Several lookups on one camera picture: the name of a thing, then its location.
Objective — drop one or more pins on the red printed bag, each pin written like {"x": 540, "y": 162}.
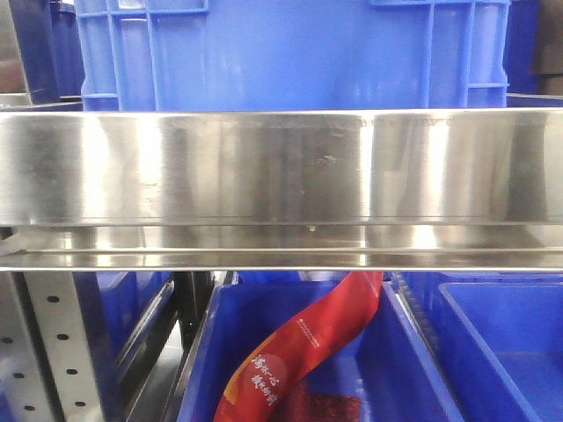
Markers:
{"x": 307, "y": 339}

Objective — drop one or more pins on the blue bin lower left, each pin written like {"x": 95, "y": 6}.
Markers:
{"x": 125, "y": 296}

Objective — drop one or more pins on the blue bin lower right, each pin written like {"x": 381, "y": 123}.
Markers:
{"x": 497, "y": 337}

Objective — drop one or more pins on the perforated steel upright post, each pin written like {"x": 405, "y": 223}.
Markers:
{"x": 54, "y": 348}

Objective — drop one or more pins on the blue bin with red bag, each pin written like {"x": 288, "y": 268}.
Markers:
{"x": 386, "y": 374}

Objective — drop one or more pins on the stainless steel shelf rail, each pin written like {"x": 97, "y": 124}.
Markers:
{"x": 470, "y": 189}

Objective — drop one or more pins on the large blue crate on shelf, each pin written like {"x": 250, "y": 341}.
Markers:
{"x": 292, "y": 55}

